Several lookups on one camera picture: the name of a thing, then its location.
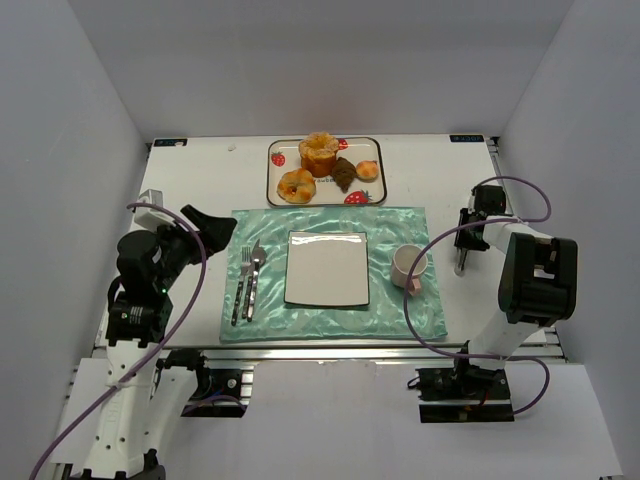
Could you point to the silver table knife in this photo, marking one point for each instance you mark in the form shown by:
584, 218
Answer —
258, 259

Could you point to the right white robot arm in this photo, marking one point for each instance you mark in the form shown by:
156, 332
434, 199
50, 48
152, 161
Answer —
538, 284

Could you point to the green satin placemat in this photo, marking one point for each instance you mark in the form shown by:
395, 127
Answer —
390, 315

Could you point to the tall orange muffin bread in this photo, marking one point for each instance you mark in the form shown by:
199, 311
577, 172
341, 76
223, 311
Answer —
318, 153

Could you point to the small round bread roll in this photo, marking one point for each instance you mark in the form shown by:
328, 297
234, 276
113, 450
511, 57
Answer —
367, 171

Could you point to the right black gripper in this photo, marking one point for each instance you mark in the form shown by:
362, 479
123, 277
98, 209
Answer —
468, 239

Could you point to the brown chocolate croissant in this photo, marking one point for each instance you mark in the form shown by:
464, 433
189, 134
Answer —
343, 173

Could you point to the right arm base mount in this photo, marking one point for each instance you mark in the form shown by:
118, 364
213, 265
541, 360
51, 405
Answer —
447, 398

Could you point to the strawberry pattern tray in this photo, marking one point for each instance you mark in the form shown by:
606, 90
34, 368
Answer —
283, 157

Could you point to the pink ceramic mug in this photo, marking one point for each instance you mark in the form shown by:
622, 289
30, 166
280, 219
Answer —
408, 266

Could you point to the metal serving tongs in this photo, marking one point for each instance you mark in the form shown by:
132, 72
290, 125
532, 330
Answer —
461, 258

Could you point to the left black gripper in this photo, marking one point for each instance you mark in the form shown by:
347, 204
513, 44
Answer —
190, 235

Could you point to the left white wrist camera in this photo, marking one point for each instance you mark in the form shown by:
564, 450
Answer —
148, 218

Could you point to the silver fork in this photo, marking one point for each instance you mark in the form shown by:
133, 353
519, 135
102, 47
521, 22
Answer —
245, 264

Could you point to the aluminium table frame rail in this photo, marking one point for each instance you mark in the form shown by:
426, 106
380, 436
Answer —
323, 354

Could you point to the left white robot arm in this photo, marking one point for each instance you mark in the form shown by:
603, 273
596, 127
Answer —
147, 393

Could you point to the white square plate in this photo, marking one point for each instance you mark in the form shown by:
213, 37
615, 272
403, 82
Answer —
327, 270

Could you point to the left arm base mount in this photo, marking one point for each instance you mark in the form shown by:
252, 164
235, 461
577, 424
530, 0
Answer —
218, 392

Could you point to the round glazed bun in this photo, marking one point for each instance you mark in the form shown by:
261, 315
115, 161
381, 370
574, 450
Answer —
297, 186

